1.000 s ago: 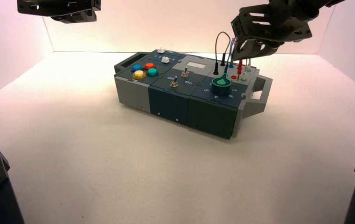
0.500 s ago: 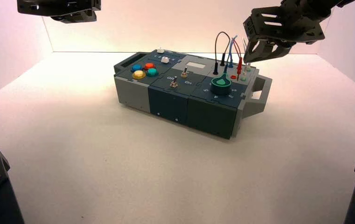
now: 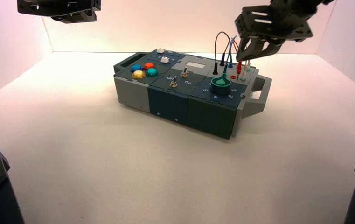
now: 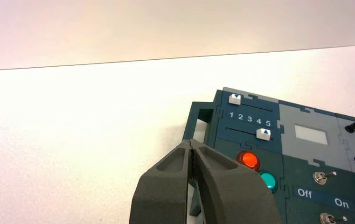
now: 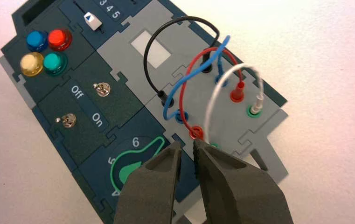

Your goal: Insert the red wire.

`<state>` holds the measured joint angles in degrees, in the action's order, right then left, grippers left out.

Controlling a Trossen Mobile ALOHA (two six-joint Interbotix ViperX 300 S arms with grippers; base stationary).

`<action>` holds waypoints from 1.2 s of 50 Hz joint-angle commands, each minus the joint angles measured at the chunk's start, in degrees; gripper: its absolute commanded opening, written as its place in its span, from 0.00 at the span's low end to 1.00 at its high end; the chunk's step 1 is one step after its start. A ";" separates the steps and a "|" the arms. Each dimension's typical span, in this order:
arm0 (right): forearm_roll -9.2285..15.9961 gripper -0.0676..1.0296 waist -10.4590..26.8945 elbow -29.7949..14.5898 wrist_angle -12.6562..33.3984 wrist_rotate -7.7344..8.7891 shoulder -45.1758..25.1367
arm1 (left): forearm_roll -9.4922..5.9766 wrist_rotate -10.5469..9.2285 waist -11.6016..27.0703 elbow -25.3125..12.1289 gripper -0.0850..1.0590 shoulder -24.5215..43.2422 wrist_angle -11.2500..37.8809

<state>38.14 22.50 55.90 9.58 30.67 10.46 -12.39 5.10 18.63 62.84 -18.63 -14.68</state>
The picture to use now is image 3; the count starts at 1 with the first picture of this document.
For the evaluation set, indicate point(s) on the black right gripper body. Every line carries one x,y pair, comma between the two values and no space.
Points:
276,26

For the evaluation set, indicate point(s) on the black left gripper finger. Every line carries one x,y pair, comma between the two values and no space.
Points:
85,17
63,19

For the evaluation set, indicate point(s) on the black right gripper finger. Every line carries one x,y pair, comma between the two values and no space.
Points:
267,49
246,46

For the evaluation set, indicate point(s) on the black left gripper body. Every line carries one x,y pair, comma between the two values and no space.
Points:
56,6

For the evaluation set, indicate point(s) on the green rotary knob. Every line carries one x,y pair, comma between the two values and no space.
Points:
221,86

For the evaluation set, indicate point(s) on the white rectangular display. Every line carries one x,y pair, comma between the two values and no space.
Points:
195,65

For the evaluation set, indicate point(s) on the blue round push button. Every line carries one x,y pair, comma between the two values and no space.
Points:
136,67

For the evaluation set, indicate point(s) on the yellow round push button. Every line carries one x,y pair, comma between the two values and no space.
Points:
139,74

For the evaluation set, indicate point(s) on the red round push button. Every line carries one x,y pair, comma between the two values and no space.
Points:
149,65

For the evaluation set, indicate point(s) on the teal round push button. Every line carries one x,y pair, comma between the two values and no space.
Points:
152,72

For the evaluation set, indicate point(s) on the grey and teal task box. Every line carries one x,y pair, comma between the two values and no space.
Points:
168,102

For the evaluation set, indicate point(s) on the metal toggle switch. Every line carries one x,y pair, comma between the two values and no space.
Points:
173,83
184,73

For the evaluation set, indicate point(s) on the small white rocker switch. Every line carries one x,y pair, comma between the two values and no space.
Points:
160,51
165,59

